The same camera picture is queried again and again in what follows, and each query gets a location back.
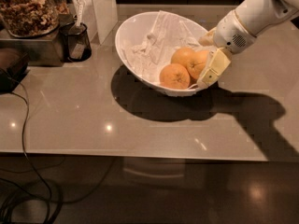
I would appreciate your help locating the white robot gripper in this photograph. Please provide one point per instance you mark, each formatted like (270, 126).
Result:
(231, 32)

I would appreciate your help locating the orange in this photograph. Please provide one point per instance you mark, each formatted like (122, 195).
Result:
(182, 56)
(175, 76)
(197, 63)

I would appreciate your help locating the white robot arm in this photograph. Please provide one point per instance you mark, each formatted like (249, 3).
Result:
(259, 15)

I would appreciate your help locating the white paper towel in bowl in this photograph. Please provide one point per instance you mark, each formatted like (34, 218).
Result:
(155, 47)

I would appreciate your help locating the white tilted bowl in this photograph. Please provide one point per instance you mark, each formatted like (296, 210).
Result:
(134, 34)

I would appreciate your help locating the black mesh pen cup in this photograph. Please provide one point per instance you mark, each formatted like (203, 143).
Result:
(76, 43)

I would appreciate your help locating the white utensil in cup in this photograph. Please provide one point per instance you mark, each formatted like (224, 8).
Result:
(79, 9)

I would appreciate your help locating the metal box stand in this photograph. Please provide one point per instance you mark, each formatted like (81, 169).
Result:
(44, 50)

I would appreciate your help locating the glass jar of nuts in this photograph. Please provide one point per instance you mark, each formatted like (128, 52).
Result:
(29, 18)

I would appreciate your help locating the white post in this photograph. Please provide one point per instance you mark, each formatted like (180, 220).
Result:
(100, 16)

